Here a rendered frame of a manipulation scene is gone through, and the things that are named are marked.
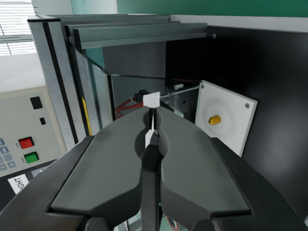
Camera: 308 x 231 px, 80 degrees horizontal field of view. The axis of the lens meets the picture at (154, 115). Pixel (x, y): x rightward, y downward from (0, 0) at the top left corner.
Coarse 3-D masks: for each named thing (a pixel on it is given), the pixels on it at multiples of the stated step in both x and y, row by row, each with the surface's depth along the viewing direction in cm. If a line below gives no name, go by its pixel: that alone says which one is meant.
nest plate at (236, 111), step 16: (208, 96) 46; (224, 96) 41; (240, 96) 38; (208, 112) 47; (224, 112) 42; (240, 112) 39; (208, 128) 49; (224, 128) 44; (240, 128) 40; (240, 144) 41
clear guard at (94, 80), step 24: (72, 48) 29; (72, 72) 37; (96, 72) 19; (96, 96) 22; (120, 96) 17; (144, 96) 16; (168, 96) 15; (192, 96) 15; (96, 120) 27; (192, 120) 16
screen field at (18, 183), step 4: (16, 176) 39; (20, 176) 39; (24, 176) 40; (8, 180) 38; (12, 180) 39; (16, 180) 39; (20, 180) 40; (24, 180) 40; (12, 184) 39; (16, 184) 40; (20, 184) 40; (24, 184) 40; (16, 188) 40; (20, 188) 40; (16, 192) 40
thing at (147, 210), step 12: (144, 156) 17; (156, 156) 16; (144, 168) 15; (156, 168) 15; (144, 180) 16; (156, 180) 16; (144, 192) 17; (156, 192) 17; (144, 204) 18; (156, 204) 17; (144, 216) 19; (156, 216) 18; (144, 228) 20; (156, 228) 19
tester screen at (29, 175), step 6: (30, 174) 40; (6, 180) 38; (30, 180) 41; (0, 186) 38; (6, 186) 39; (0, 192) 39; (6, 192) 39; (12, 192) 40; (0, 198) 39; (6, 198) 40; (0, 204) 40; (6, 204) 40; (0, 210) 40
